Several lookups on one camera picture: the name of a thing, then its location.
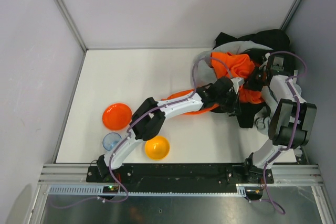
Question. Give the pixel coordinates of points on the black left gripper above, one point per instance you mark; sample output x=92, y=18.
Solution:
x=233, y=102

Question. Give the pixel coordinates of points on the clear blue plastic cup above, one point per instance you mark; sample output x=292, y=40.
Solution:
x=111, y=140

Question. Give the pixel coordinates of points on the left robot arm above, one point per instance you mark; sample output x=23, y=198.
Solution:
x=149, y=118

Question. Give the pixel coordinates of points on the small black cloth garment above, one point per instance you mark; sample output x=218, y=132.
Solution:
x=249, y=116

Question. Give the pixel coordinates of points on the yellow plastic bowl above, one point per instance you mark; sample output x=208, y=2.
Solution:
x=157, y=148

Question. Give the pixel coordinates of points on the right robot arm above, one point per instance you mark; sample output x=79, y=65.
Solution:
x=292, y=118

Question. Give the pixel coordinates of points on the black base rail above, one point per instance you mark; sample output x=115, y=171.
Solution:
x=182, y=178

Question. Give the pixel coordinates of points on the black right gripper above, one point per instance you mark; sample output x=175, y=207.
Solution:
x=255, y=80

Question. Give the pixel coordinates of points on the orange cloth garment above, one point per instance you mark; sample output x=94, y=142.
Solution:
x=225, y=64

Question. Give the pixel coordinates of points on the orange plastic plate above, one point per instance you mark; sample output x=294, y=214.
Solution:
x=117, y=116

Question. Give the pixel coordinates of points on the grey sweatshirt cloth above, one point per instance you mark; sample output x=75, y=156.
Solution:
x=263, y=117

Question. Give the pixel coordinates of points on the left aluminium frame post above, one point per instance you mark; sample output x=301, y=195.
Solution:
x=71, y=24

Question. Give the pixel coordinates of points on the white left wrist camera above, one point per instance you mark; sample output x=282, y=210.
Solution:
x=237, y=83

